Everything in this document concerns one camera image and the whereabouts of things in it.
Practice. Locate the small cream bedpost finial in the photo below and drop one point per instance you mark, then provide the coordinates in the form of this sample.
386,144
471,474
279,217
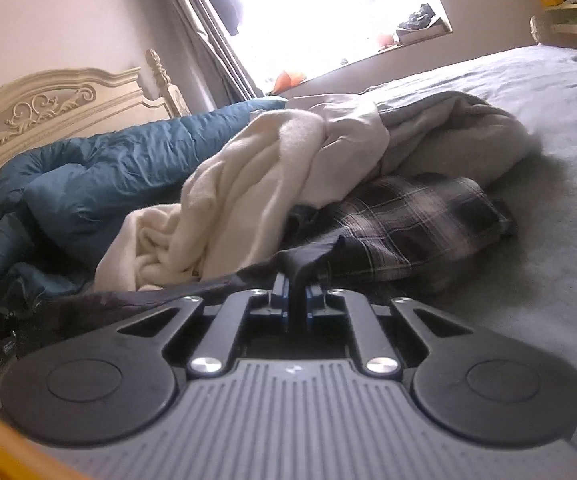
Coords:
538,30

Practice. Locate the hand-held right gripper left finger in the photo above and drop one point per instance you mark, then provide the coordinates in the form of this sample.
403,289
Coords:
279,305

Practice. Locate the beige grey hoodie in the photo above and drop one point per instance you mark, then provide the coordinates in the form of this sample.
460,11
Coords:
443,130

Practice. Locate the blue duvet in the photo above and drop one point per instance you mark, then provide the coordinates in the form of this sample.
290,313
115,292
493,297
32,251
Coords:
93,185

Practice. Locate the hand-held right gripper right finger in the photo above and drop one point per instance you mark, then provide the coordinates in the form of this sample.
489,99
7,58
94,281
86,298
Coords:
313,310

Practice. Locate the grey bed blanket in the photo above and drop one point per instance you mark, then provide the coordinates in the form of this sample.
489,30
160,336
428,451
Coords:
558,210

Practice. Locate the black garment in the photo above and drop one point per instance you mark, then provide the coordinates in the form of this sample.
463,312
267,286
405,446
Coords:
268,270

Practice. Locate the dark sneakers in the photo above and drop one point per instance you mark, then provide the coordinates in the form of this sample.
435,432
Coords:
421,22

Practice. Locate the orange item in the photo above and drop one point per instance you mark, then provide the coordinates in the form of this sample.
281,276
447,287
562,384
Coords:
291,80

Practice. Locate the grey curtain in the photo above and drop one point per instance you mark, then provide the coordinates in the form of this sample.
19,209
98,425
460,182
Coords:
208,45

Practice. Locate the cream carved headboard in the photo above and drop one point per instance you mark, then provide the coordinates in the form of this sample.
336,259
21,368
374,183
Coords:
53,115

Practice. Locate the plaid garment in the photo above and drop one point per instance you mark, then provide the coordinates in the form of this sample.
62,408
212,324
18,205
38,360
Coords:
418,220

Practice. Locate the white fluffy sweater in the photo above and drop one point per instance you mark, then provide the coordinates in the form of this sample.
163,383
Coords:
248,185

